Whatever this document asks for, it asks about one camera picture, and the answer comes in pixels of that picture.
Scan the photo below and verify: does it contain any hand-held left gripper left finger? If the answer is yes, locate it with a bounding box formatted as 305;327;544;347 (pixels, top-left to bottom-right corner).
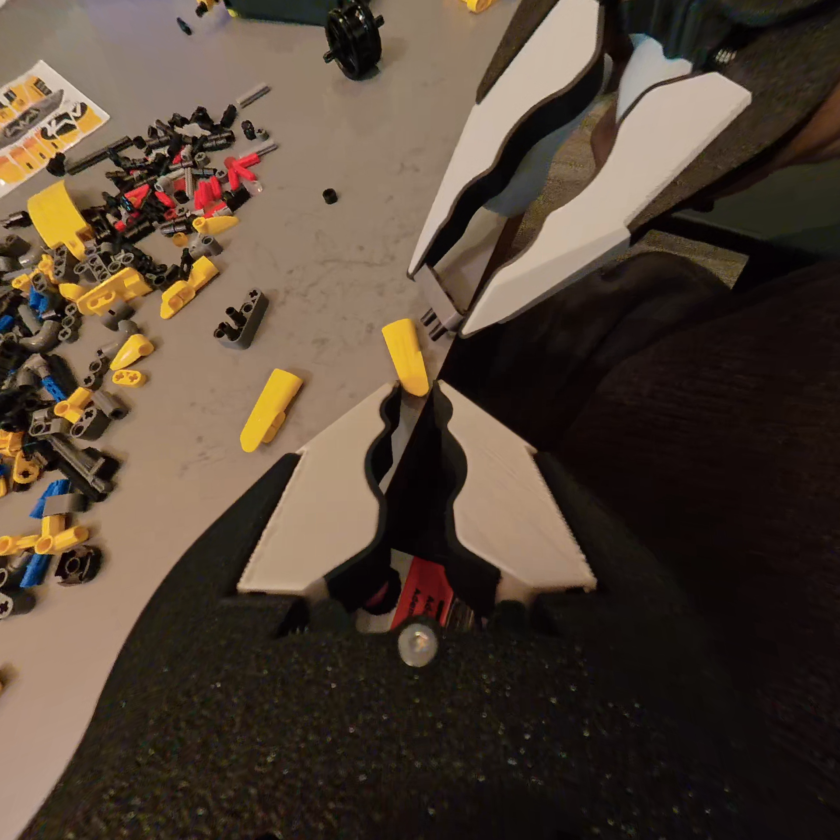
236;381;403;598

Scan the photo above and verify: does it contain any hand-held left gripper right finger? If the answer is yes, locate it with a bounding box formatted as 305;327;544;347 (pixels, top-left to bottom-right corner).
432;381;598;593

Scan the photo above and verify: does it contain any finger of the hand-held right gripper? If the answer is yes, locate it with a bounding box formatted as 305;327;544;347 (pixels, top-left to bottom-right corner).
459;71;753;340
407;0;614;280

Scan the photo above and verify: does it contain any yellow curved toy panel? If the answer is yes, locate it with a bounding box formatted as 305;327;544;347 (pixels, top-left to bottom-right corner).
239;368;305;454
382;319;431;397

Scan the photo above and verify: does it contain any grey toy beam with pins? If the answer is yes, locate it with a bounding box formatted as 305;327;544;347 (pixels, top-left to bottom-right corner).
417;261;475;341

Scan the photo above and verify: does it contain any yellow toy crane model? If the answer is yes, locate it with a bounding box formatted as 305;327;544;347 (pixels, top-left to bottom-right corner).
196;0;386;81

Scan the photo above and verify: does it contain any grey angled toy beam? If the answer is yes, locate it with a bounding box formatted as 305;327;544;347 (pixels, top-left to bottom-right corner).
213;287;270;349

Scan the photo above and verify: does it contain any person's dark clothing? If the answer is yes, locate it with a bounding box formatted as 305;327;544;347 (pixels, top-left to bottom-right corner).
438;249;840;840

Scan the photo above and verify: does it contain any pile of toy building pieces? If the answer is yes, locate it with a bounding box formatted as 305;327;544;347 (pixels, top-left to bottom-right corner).
0;101;280;621

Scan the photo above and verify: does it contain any yellow sticker sheet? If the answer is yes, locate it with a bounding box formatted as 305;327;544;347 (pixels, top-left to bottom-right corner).
0;59;110;199

